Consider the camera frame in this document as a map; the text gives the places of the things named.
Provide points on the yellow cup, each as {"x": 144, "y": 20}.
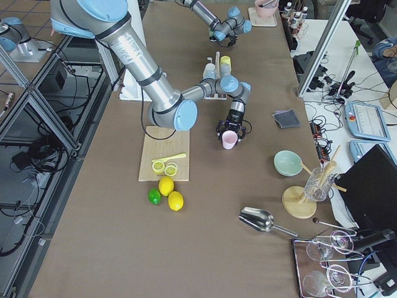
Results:
{"x": 225, "y": 62}

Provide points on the metal scoop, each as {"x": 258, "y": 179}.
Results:
{"x": 262, "y": 221}

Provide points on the mint green bowl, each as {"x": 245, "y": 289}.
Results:
{"x": 287, "y": 163}

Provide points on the yellow plastic knife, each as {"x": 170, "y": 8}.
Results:
{"x": 173, "y": 157}

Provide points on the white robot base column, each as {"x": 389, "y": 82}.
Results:
{"x": 131, "y": 89}

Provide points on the grey folded cloth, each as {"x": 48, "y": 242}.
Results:
{"x": 286, "y": 119}

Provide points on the aluminium frame post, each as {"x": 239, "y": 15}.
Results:
{"x": 326, "y": 37}

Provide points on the light blue cup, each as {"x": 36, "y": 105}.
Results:
{"x": 209, "y": 74}

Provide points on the bottle rack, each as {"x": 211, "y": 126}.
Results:
{"x": 294, "y": 23}

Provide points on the teach pendant tablet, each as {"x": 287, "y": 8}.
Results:
{"x": 366, "y": 121}

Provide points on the pink cup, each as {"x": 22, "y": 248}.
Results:
{"x": 229, "y": 139}

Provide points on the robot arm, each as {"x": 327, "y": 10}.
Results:
{"x": 110, "y": 22}
{"x": 223, "y": 32}

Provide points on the wooden cutting board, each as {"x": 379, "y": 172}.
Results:
{"x": 155, "y": 149}

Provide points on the cream tray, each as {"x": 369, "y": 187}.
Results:
{"x": 259, "y": 21}

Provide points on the whole yellow lemon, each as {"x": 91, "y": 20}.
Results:
{"x": 166, "y": 185}
{"x": 175, "y": 201}

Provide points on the cream white cup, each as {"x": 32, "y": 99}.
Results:
{"x": 209, "y": 66}

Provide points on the pink bowl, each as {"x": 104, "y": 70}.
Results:
{"x": 266, "y": 8}

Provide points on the black power strip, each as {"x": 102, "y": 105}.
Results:
{"x": 321, "y": 144}

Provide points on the mint green cup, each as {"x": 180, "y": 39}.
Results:
{"x": 211, "y": 36}

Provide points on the green lime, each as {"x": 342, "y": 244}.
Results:
{"x": 154, "y": 196}

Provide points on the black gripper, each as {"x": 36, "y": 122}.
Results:
{"x": 232, "y": 40}
{"x": 232, "y": 121}

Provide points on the white wire cup holder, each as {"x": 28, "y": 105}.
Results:
{"x": 216, "y": 62}

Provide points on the wine glass rack tray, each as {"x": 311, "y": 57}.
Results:
{"x": 321, "y": 265}

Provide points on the grey cup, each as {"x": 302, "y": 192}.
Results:
{"x": 225, "y": 70}

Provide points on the clear glass mug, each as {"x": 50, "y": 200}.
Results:
{"x": 318, "y": 186}

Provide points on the black monitor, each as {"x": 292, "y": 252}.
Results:
{"x": 371, "y": 190}

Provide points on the wooden mug tree stand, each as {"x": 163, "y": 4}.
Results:
{"x": 294, "y": 200}

